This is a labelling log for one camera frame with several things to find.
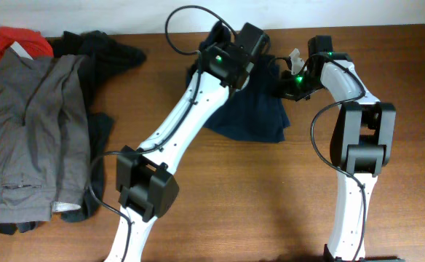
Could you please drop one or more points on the dark green black garment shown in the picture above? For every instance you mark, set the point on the dark green black garment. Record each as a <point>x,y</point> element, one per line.
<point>107,58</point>

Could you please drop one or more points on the red garment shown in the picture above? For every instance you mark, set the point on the red garment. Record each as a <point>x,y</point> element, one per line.
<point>31,41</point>

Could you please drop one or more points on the navy blue shorts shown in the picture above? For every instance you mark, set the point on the navy blue shorts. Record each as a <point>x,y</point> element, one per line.
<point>253,113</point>

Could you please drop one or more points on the grey trousers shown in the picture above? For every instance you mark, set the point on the grey trousers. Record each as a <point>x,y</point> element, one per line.
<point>44,139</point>

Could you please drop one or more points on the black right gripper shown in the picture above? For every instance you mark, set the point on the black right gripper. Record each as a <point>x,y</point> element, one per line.
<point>284,89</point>

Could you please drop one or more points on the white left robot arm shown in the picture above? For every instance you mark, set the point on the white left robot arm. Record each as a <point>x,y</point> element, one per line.
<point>145,176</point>

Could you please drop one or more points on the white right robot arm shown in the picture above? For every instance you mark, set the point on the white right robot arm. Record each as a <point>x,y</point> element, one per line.
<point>361,142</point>

